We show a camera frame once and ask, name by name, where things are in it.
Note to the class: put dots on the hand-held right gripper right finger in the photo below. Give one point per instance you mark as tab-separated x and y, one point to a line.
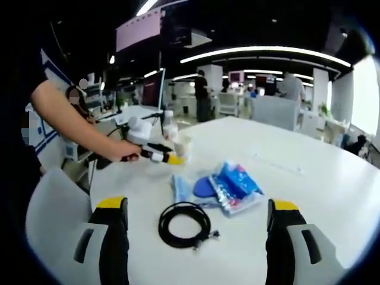
279	246

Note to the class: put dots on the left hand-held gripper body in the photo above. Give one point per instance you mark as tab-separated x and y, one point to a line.
139	130

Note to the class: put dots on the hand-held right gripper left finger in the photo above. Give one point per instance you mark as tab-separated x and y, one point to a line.
115	243

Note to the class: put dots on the clear plastic bottle white cap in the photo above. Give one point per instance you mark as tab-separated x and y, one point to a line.
170	127

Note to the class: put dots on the white paper cup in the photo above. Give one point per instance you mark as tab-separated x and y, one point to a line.
183	147

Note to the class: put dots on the white wipes packet blue oval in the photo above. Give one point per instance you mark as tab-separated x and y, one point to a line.
184	187

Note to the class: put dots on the blue tissue pack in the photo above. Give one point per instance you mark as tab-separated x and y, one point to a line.
237	184

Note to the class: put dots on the white tabletop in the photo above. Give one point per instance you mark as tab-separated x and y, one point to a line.
297	196

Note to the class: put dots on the person's left hand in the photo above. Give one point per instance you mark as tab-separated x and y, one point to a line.
124	151

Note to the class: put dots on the small green plant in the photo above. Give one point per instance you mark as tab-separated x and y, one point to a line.
121	104

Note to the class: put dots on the large monitor on stand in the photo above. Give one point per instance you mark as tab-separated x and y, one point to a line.
151	90

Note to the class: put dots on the white chair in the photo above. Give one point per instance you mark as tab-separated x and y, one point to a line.
56	213

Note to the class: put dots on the grey desk partition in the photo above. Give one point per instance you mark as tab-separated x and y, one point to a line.
276	114

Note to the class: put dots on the dark bulky object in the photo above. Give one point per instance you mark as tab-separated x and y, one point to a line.
356	145

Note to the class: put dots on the person's dark shirt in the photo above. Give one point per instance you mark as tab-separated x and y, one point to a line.
17	74

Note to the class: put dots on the green potted plant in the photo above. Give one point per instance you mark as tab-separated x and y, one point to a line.
324	110

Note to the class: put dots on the curved ceiling light strip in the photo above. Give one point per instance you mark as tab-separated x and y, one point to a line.
267	50

